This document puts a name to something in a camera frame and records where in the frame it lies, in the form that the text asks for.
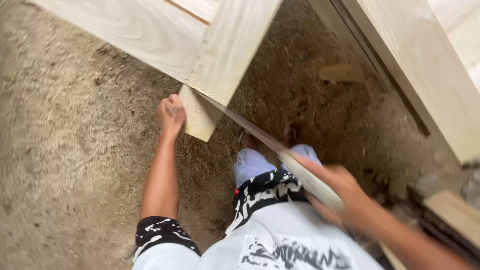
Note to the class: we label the person's right hand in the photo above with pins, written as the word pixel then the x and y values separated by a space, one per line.
pixel 343 187

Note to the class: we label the person's left hand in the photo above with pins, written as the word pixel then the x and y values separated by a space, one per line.
pixel 170 118

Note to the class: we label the person's left fingers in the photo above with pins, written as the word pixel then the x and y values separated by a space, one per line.
pixel 175 103

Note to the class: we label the person's right fingers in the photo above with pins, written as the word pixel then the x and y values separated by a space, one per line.
pixel 318 206

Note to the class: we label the short pale wooden plank end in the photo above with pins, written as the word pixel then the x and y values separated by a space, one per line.
pixel 198 116

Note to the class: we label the white black printed shirt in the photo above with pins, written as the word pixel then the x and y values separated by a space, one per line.
pixel 285 228

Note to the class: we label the large pale wooden door panel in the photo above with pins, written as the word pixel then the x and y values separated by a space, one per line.
pixel 180 33

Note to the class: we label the person's right foot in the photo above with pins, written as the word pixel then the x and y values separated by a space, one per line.
pixel 289 135

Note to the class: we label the person's foot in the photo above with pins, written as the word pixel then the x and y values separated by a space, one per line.
pixel 248 140
pixel 289 135

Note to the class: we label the light blue shorts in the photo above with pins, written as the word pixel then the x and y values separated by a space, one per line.
pixel 251 165

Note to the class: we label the person's left foot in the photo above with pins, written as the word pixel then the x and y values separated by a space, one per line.
pixel 248 140

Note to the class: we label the small wooden scrap block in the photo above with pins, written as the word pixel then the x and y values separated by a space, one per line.
pixel 339 73

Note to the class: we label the pale wooden plank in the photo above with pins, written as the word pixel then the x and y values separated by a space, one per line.
pixel 455 213

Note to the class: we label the tall pale wooden door frame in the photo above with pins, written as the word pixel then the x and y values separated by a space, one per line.
pixel 420 63

